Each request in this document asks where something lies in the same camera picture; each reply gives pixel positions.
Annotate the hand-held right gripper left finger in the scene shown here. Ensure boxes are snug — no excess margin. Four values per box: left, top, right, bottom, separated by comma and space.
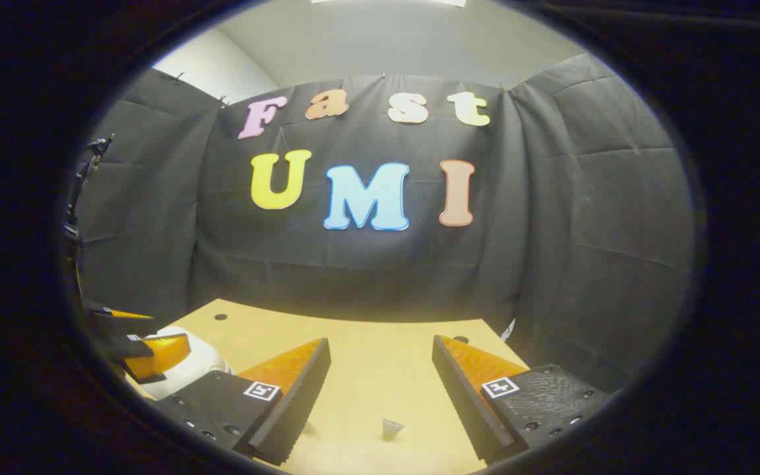
154, 338, 332, 466

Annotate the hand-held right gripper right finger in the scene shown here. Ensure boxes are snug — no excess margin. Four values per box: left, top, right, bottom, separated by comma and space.
431, 334, 613, 464

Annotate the white suitcase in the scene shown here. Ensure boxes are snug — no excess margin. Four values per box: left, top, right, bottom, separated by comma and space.
136, 325, 232, 401

